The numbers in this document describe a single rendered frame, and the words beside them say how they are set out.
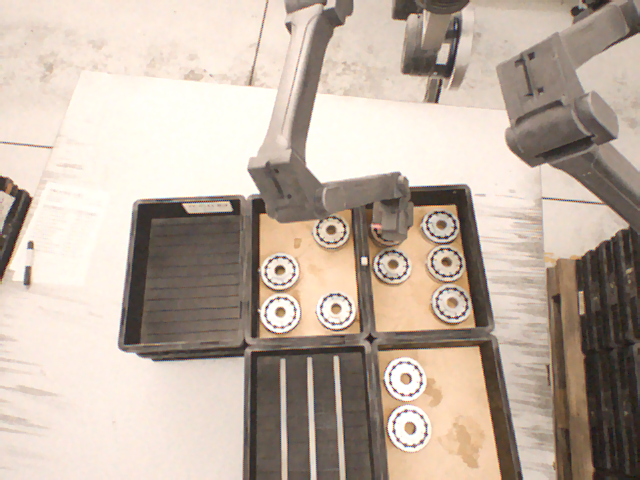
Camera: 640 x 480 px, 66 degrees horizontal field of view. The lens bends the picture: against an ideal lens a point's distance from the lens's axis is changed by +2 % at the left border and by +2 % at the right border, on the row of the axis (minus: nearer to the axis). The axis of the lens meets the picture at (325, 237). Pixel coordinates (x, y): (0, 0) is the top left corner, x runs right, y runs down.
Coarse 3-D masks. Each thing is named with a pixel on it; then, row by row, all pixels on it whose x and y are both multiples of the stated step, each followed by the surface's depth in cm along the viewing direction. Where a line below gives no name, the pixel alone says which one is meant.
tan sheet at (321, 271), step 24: (264, 216) 137; (264, 240) 135; (288, 240) 134; (312, 240) 134; (312, 264) 132; (336, 264) 132; (264, 288) 130; (312, 288) 129; (336, 288) 129; (312, 312) 127; (336, 312) 127; (264, 336) 125
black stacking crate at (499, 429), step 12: (384, 348) 121; (396, 348) 122; (408, 348) 123; (420, 348) 124; (432, 348) 124; (480, 348) 123; (492, 348) 114; (492, 360) 115; (492, 372) 115; (492, 384) 116; (492, 396) 116; (492, 408) 116; (492, 420) 117; (504, 420) 109; (504, 432) 109; (504, 444) 110; (504, 456) 110; (504, 468) 111
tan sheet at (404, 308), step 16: (416, 208) 138; (432, 208) 138; (448, 208) 138; (368, 224) 136; (416, 224) 136; (416, 240) 134; (416, 256) 133; (416, 272) 131; (464, 272) 131; (384, 288) 129; (400, 288) 129; (416, 288) 129; (432, 288) 129; (464, 288) 129; (384, 304) 128; (400, 304) 128; (416, 304) 128; (448, 304) 128; (384, 320) 126; (400, 320) 126; (416, 320) 126; (432, 320) 126; (464, 320) 126
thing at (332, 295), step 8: (328, 296) 126; (336, 296) 125; (344, 296) 126; (320, 304) 125; (344, 304) 125; (352, 304) 125; (320, 312) 124; (352, 312) 124; (320, 320) 123; (328, 320) 123; (336, 320) 123; (344, 320) 123; (352, 320) 124; (336, 328) 123
